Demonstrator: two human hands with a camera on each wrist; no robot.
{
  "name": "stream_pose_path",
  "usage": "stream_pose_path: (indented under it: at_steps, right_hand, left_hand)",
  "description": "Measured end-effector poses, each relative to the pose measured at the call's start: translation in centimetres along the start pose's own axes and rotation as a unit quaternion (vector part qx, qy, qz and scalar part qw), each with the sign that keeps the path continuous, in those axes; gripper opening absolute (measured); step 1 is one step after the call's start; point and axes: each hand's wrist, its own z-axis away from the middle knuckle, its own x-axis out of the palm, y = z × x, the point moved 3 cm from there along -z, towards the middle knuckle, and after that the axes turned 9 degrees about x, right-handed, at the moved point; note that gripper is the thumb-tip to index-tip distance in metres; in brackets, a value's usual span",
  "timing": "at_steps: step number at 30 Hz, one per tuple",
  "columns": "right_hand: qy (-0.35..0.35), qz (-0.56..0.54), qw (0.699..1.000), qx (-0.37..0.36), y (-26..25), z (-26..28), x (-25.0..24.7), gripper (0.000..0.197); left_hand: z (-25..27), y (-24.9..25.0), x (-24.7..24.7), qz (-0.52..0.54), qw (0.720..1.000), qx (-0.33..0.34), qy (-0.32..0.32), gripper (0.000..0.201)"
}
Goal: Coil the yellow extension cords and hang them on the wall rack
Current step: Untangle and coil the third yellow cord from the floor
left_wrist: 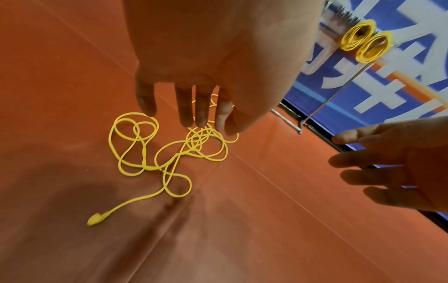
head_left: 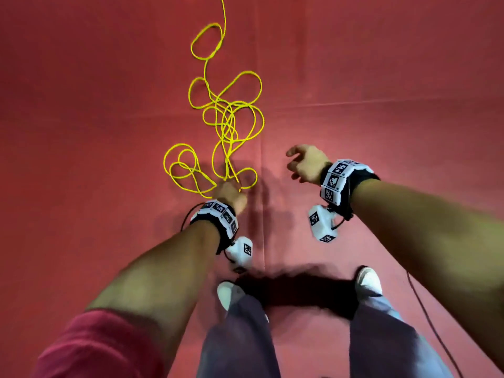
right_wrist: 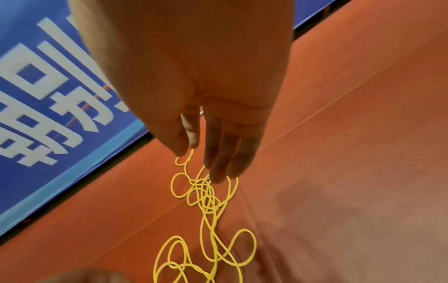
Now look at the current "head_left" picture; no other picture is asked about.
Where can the person's right hand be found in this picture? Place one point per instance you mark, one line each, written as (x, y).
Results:
(309, 163)

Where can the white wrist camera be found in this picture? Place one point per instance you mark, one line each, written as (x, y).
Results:
(323, 224)
(239, 252)

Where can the person's left hand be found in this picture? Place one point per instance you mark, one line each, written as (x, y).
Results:
(232, 197)

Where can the black marker wristband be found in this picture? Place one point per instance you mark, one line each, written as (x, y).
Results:
(345, 185)
(216, 220)

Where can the person's dark trousers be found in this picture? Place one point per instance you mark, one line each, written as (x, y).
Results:
(315, 326)

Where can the pink shirt sleeve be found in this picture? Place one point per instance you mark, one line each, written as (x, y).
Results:
(94, 346)

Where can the person's right forearm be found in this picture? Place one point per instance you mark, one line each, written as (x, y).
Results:
(433, 240)

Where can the person's left forearm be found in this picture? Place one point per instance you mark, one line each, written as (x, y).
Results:
(157, 279)

